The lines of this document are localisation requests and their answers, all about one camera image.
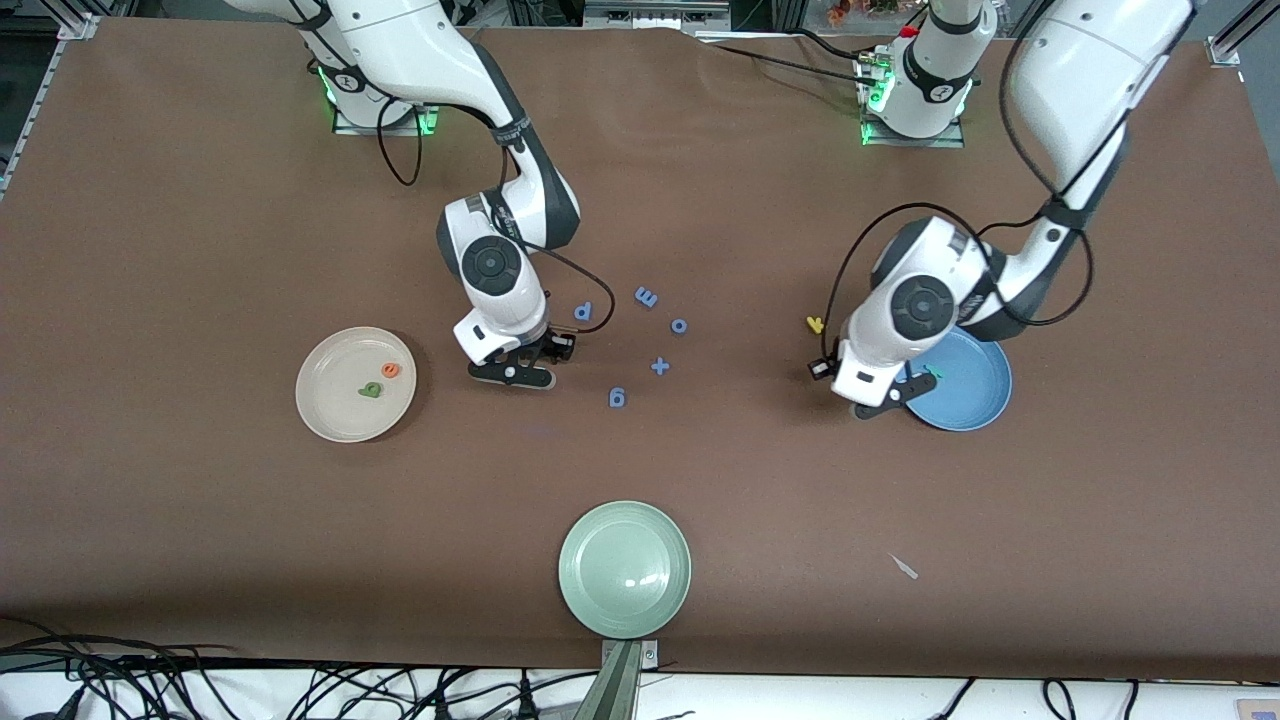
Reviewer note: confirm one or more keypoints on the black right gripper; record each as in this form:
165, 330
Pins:
547, 348

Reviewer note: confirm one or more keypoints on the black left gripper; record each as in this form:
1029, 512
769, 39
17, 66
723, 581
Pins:
816, 375

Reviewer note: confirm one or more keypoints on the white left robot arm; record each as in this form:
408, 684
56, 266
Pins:
922, 305

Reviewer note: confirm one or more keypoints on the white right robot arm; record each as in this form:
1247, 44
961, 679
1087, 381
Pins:
493, 263

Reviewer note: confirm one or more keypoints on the blue foam letter m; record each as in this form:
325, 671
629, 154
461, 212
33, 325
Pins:
646, 297

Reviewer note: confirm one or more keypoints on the blue plate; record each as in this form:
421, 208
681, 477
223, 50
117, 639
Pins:
970, 395

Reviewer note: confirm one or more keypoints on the small white tape scrap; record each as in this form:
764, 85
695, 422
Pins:
904, 567

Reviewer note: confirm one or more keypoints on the beige brown plate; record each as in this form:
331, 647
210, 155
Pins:
340, 400

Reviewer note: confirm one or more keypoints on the pale green plate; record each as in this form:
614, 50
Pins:
625, 570

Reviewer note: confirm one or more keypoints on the grey metal background box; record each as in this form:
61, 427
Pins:
655, 12

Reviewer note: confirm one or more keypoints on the orange background objects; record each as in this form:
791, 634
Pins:
842, 8

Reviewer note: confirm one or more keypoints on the brown table cover sheet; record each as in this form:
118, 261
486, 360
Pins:
200, 500

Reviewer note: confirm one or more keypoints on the tan box corner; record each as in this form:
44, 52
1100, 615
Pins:
1260, 712

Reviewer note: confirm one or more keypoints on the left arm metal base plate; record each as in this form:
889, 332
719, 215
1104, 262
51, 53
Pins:
950, 142

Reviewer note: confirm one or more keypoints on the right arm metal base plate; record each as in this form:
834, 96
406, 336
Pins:
350, 129

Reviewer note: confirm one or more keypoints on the grey metal camera mount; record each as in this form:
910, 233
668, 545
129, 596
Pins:
620, 690

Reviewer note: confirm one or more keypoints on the aluminium frame corner bracket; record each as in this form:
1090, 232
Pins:
80, 27
1222, 50

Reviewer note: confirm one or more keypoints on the aluminium frame rail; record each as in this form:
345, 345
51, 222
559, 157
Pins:
1250, 18
30, 110

